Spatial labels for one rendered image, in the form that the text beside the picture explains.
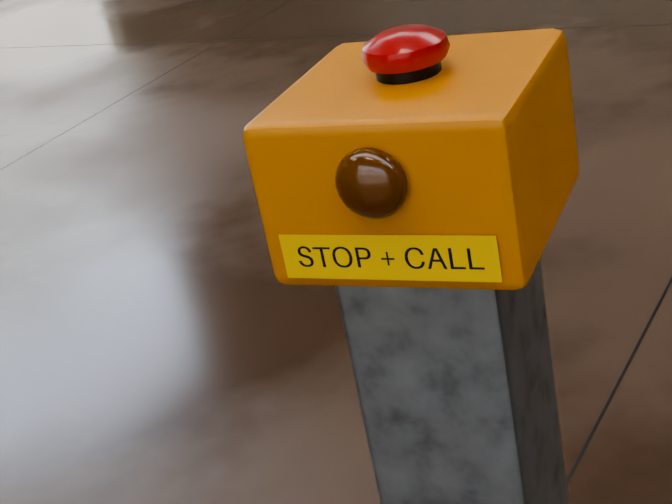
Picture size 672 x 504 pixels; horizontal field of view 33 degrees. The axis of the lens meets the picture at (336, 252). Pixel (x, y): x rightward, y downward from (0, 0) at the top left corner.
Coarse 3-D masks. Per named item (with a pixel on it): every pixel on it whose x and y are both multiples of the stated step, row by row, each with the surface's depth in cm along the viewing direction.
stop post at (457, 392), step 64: (320, 64) 55; (448, 64) 51; (512, 64) 49; (256, 128) 48; (320, 128) 47; (384, 128) 46; (448, 128) 45; (512, 128) 44; (256, 192) 50; (320, 192) 48; (448, 192) 46; (512, 192) 45; (320, 256) 50; (384, 256) 49; (448, 256) 47; (512, 256) 46; (384, 320) 53; (448, 320) 51; (512, 320) 52; (384, 384) 55; (448, 384) 53; (512, 384) 52; (384, 448) 57; (448, 448) 55; (512, 448) 54
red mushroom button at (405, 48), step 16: (384, 32) 50; (400, 32) 50; (416, 32) 49; (432, 32) 49; (368, 48) 50; (384, 48) 49; (400, 48) 49; (416, 48) 49; (432, 48) 49; (448, 48) 50; (368, 64) 50; (384, 64) 49; (400, 64) 49; (416, 64) 49; (432, 64) 49
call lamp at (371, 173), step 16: (352, 160) 46; (368, 160) 46; (384, 160) 46; (336, 176) 47; (352, 176) 46; (368, 176) 46; (384, 176) 46; (400, 176) 46; (352, 192) 46; (368, 192) 46; (384, 192) 46; (400, 192) 46; (352, 208) 47; (368, 208) 47; (384, 208) 46
